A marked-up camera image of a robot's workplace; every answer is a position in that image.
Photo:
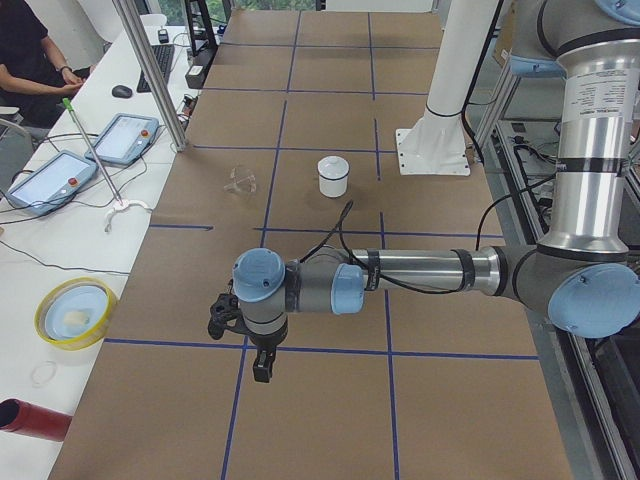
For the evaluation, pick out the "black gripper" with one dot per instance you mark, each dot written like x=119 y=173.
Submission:
x=264 y=343

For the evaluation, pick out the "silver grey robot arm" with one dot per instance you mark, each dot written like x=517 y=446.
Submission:
x=576 y=275

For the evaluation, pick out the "white enamel cup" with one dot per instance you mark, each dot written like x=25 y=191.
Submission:
x=333 y=174

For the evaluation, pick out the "red cylinder tube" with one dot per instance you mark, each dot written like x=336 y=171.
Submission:
x=23 y=418

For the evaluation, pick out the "far teach pendant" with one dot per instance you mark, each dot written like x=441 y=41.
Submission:
x=125 y=138

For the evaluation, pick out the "teach pendant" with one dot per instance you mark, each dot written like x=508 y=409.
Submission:
x=125 y=138
x=53 y=184

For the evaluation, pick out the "near teach pendant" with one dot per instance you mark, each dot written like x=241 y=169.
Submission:
x=53 y=184

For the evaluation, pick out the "black box on desk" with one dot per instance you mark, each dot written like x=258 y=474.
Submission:
x=199 y=66

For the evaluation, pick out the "black computer mouse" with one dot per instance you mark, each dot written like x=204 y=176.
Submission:
x=121 y=91

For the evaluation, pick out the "metal grabber stick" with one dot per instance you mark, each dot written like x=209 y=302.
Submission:
x=120 y=204

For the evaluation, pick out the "seated person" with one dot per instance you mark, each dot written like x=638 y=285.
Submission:
x=35 y=75

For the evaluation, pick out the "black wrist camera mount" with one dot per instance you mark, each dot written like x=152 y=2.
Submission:
x=226 y=315

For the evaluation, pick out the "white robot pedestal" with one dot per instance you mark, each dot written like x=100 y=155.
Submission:
x=435 y=145

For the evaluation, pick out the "aluminium frame post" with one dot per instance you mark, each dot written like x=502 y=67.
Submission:
x=136 y=32

